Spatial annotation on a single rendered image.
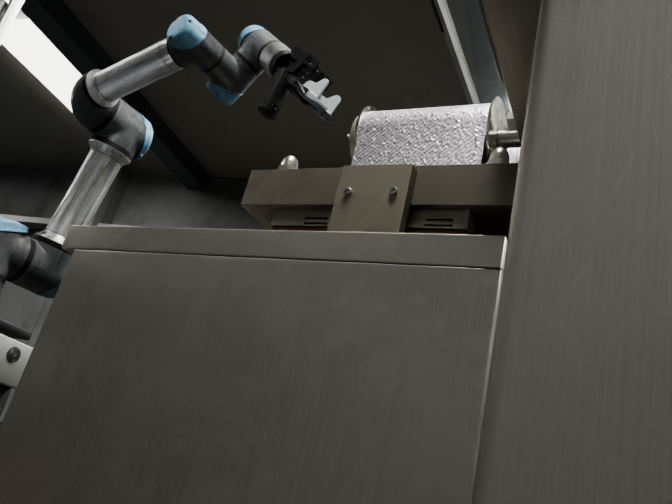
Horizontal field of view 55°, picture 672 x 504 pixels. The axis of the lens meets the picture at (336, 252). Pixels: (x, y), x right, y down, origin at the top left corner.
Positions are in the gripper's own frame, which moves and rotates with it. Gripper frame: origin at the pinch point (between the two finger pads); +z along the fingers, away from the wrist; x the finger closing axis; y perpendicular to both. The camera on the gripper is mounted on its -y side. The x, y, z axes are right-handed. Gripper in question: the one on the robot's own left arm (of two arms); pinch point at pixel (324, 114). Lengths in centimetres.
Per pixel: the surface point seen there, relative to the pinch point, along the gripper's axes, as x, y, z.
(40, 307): 283, -259, -357
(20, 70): 162, -114, -440
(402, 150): -6.5, 3.3, 26.0
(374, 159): -6.7, -1.1, 23.2
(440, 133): -6.2, 9.8, 28.8
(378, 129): -6.4, 3.5, 18.7
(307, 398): -34, -29, 63
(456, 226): -26, -3, 55
